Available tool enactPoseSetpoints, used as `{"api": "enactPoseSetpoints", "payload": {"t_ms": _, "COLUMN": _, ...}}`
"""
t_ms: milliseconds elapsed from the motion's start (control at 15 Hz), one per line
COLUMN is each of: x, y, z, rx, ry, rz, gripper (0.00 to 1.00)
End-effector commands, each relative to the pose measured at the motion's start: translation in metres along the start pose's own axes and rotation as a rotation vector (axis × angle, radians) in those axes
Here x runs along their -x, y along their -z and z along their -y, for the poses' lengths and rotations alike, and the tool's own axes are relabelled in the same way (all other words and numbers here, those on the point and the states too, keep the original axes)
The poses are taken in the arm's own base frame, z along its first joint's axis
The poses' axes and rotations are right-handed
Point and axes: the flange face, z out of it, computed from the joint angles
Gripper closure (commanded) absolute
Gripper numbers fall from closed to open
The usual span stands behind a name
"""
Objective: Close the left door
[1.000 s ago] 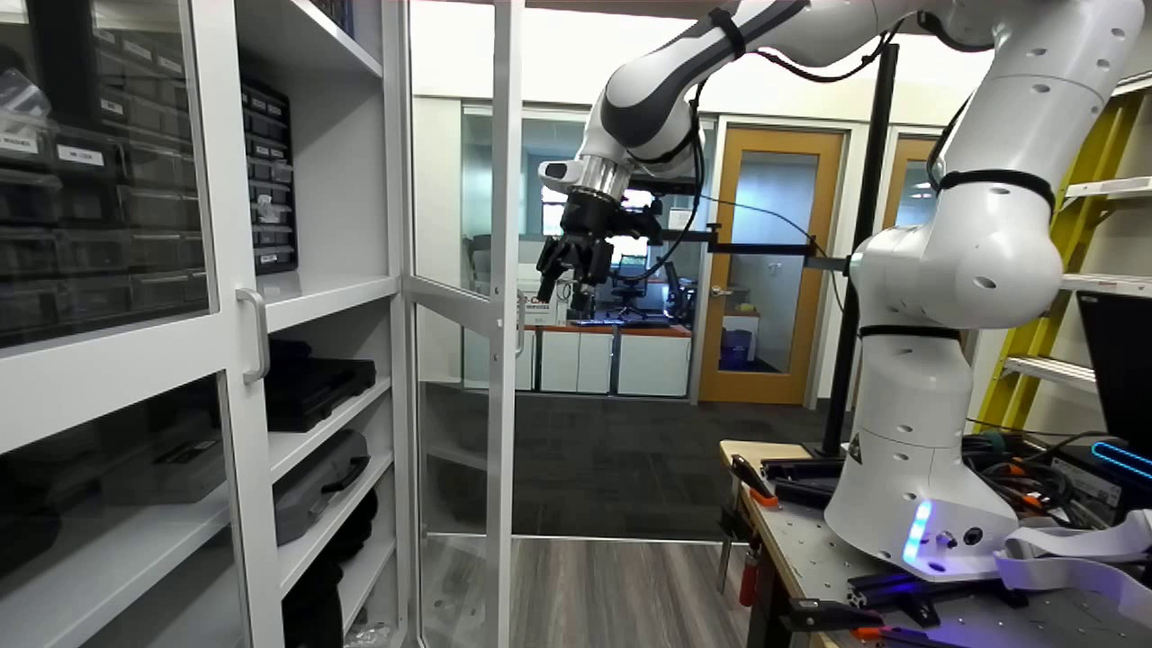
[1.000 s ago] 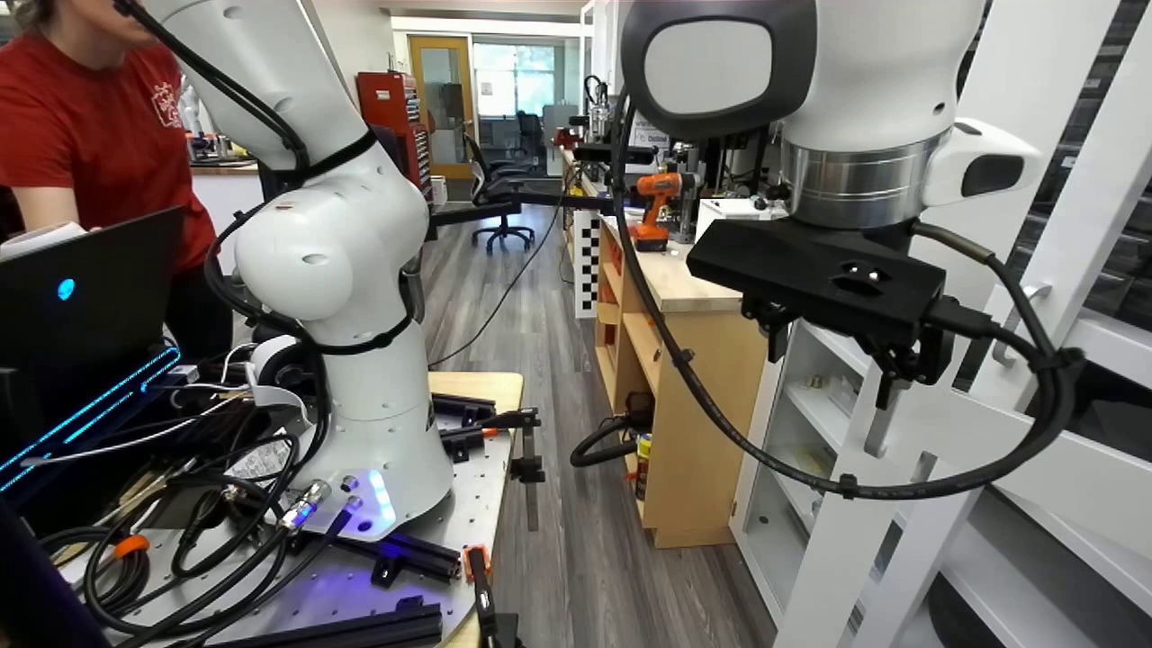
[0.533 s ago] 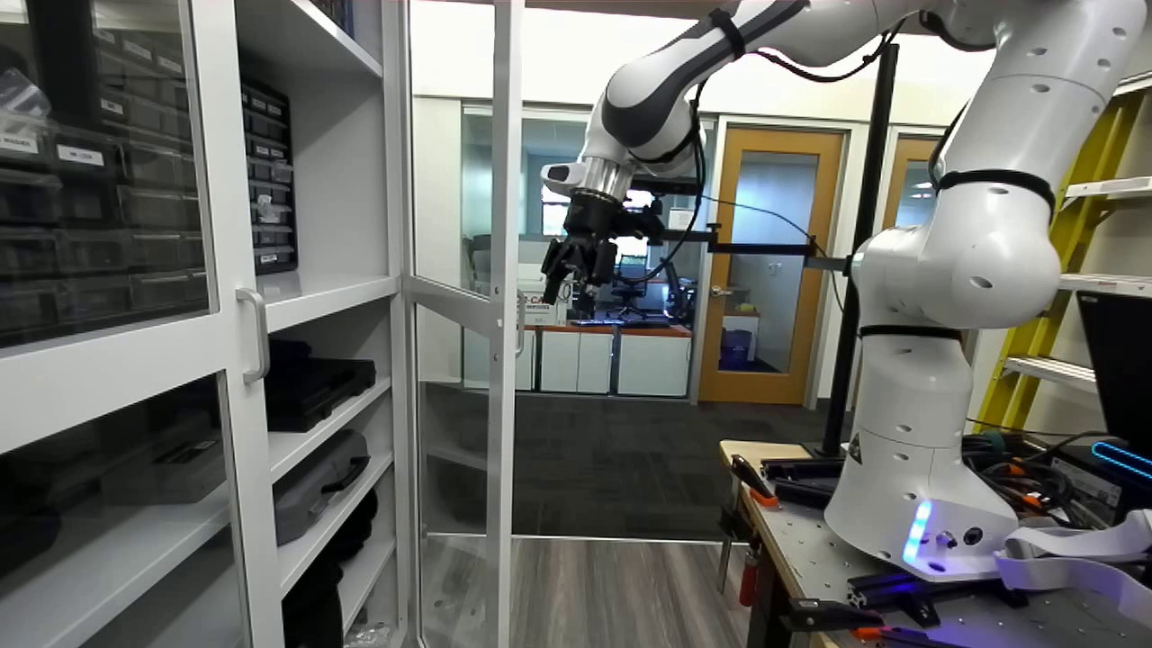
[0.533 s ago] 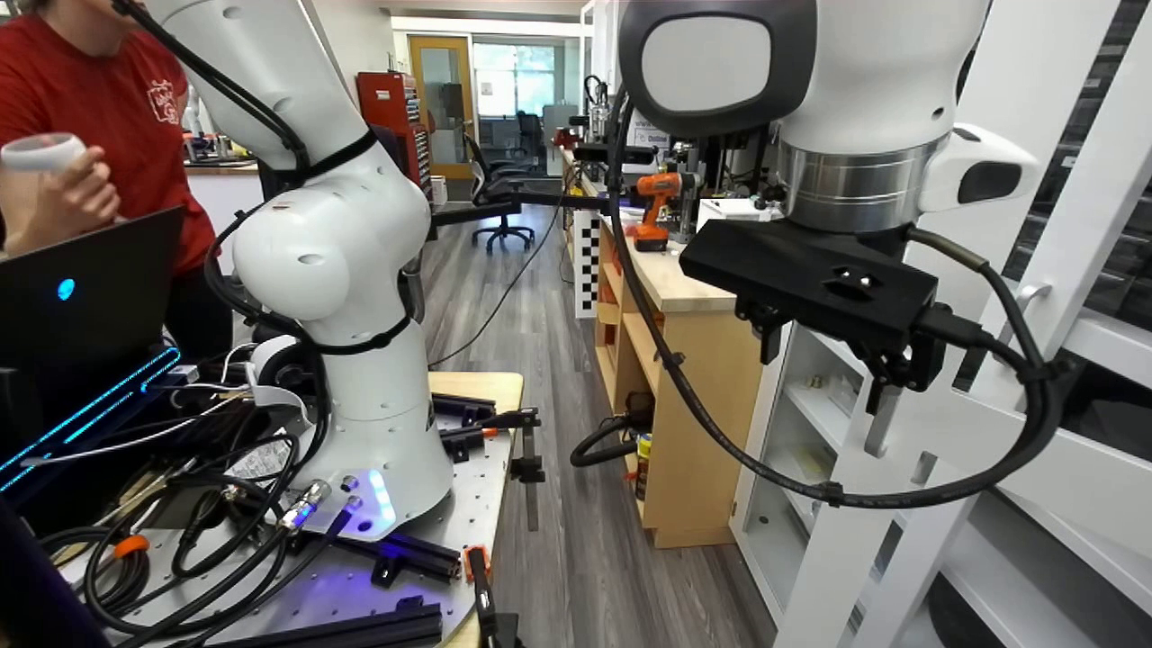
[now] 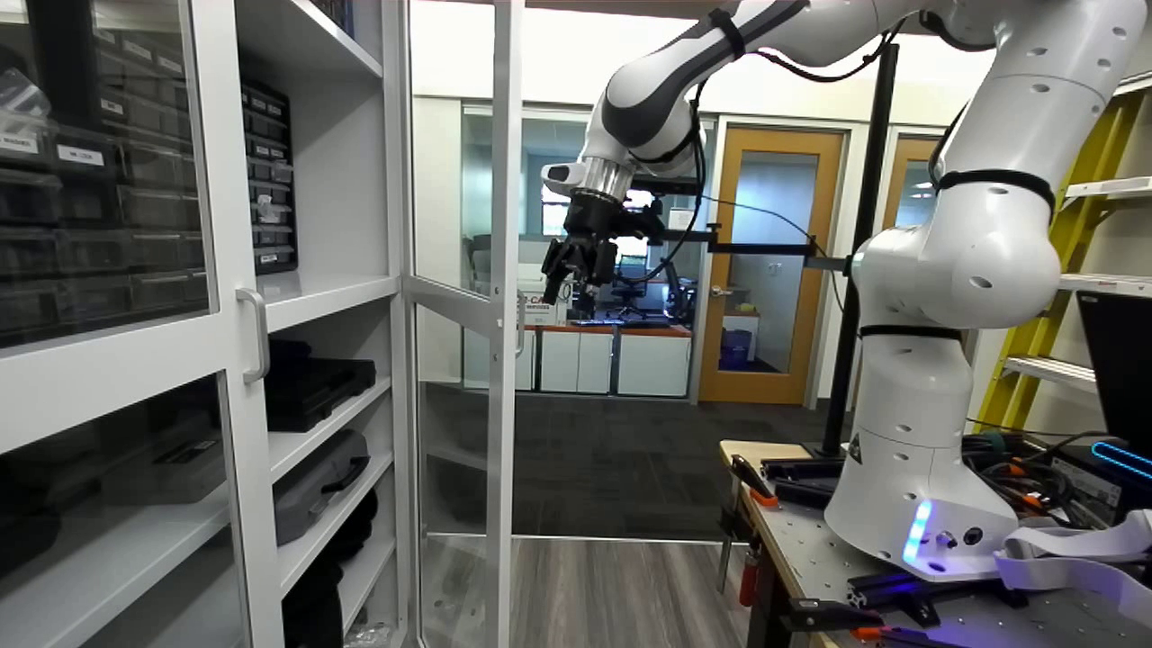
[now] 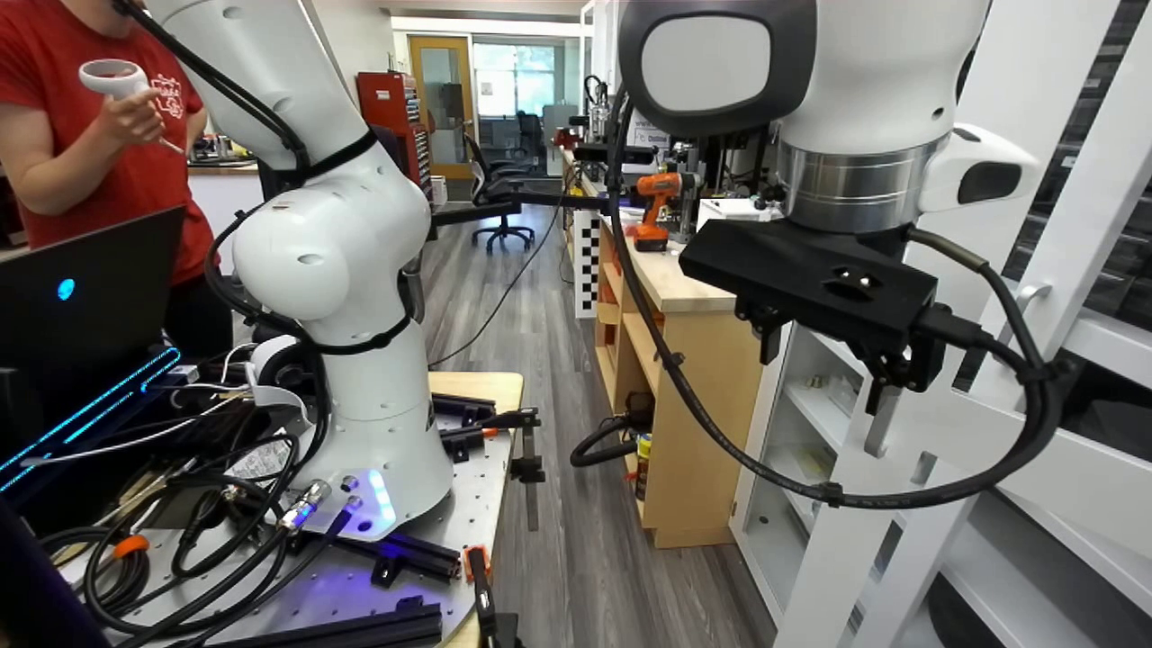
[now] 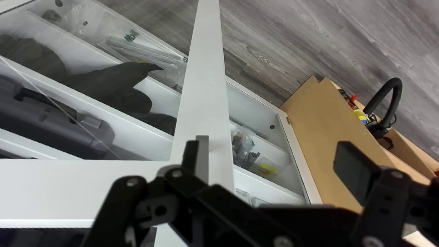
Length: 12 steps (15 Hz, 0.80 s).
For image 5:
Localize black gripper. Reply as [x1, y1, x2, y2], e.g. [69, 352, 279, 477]
[539, 194, 631, 308]

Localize white glass cabinet door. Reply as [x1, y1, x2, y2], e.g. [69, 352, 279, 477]
[395, 0, 529, 648]
[0, 0, 288, 648]

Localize orange framed glass door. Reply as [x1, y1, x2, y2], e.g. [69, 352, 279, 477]
[697, 122, 850, 411]

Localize brown framed glass door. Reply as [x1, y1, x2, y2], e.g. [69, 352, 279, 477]
[879, 135, 964, 233]

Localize dark blue machine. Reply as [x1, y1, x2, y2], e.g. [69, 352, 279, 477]
[573, 251, 703, 333]

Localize white cabinet with red top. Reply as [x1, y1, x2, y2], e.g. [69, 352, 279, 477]
[615, 325, 696, 399]
[535, 322, 621, 397]
[460, 322, 539, 397]

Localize blue bin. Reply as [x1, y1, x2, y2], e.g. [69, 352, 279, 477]
[717, 313, 765, 375]

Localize white shelf cabinet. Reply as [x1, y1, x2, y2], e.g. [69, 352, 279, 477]
[0, 0, 425, 648]

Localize black hard case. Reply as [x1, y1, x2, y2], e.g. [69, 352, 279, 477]
[262, 334, 377, 437]

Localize black clamp with orange grip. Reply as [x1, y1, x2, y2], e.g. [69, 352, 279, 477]
[725, 452, 847, 515]

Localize black parts drawer organizer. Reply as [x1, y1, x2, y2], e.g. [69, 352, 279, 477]
[0, 0, 211, 352]
[241, 79, 304, 278]

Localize dark grey soft bag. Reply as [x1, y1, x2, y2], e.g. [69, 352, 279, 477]
[269, 428, 376, 553]

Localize robot workbench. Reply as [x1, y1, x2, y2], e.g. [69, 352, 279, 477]
[717, 437, 1152, 648]

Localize black bag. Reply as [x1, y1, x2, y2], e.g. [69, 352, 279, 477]
[280, 491, 381, 648]

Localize black table clamp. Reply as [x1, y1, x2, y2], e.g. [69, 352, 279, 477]
[779, 571, 948, 641]

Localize yellow ladder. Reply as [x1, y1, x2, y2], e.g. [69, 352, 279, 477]
[972, 83, 1152, 437]

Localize black laptop with blue lights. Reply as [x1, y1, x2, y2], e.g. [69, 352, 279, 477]
[1074, 289, 1152, 491]

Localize black tool cases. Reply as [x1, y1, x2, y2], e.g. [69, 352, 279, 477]
[0, 399, 231, 581]

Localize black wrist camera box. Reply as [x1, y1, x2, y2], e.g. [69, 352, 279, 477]
[615, 194, 669, 242]

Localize black camera stand pole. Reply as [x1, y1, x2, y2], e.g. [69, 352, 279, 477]
[703, 40, 905, 467]

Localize metal cabinet door handle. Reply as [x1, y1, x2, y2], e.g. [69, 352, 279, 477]
[235, 283, 275, 391]

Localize black cable heap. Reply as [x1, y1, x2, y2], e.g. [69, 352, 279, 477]
[957, 428, 1090, 527]

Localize white plastic bracket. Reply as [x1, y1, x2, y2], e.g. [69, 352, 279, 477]
[989, 507, 1152, 629]

